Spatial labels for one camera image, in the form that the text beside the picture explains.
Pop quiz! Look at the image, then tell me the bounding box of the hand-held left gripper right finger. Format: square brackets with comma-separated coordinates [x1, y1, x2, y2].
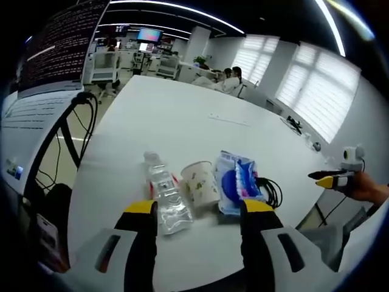
[239, 199, 346, 292]

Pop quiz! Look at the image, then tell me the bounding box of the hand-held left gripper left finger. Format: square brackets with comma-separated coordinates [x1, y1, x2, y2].
[62, 200, 159, 292]

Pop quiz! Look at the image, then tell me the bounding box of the black cable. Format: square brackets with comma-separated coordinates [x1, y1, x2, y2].
[255, 177, 284, 209]
[35, 92, 100, 191]

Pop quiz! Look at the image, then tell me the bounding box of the clear plastic water bottle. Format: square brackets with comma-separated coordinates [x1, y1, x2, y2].
[142, 150, 195, 237]

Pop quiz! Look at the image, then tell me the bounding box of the blue white wet wipes pack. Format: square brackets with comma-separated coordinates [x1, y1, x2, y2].
[214, 150, 264, 215]

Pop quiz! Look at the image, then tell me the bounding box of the floral paper cup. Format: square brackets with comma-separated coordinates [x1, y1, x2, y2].
[180, 161, 221, 210]

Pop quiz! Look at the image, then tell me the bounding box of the person's right hand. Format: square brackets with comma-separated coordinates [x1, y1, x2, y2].
[349, 170, 389, 201]

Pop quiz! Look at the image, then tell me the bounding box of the black desk gadget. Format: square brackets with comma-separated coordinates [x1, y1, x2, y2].
[286, 115, 304, 134]

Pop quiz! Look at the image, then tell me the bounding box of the white table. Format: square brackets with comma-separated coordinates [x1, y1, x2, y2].
[67, 75, 341, 285]

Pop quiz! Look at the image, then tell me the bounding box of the black monitor stand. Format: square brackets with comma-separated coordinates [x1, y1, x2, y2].
[23, 92, 100, 201]

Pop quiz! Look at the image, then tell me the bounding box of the white equipment cart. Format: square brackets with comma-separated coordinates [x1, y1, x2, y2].
[156, 54, 180, 79]
[90, 50, 120, 85]

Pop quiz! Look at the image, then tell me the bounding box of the large monitor screen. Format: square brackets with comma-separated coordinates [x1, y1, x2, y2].
[1, 0, 111, 195]

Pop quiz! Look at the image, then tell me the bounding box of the black hanging cable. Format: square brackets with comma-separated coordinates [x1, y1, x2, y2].
[35, 92, 100, 191]

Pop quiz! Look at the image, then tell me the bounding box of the colourful wall screen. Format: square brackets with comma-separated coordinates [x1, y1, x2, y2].
[136, 27, 163, 43]

